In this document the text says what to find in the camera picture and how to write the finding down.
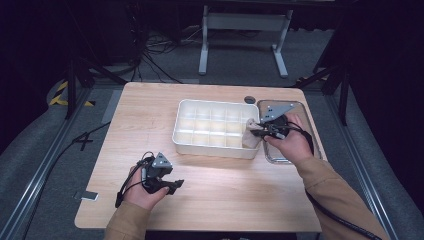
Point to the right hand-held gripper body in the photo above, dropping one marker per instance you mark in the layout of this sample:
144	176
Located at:
275	115

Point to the small grey card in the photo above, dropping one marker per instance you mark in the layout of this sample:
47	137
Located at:
87	195

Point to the black tripod stand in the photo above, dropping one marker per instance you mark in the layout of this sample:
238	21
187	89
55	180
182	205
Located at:
71	86
343	96

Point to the dark round table grommet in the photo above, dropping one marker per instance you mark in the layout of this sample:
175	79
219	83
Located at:
249	99

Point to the beige sock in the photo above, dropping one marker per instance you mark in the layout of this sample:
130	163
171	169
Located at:
251	136

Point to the person's right hand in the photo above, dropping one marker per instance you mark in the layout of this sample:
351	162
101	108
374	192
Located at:
295	145

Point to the white divided storage box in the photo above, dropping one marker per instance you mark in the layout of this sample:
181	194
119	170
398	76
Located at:
213	128

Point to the yellow black floor tape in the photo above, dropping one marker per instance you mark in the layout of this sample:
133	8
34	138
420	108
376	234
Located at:
60	100

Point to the grey metal stand frame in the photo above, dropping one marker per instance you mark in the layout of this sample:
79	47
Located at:
245	21

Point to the person's left hand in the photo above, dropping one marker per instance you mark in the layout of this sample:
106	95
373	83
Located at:
143	196

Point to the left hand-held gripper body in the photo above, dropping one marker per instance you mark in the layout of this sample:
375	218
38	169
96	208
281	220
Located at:
159	166

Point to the aluminium floor rail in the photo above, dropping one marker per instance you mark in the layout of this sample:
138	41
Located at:
363	166
36	173

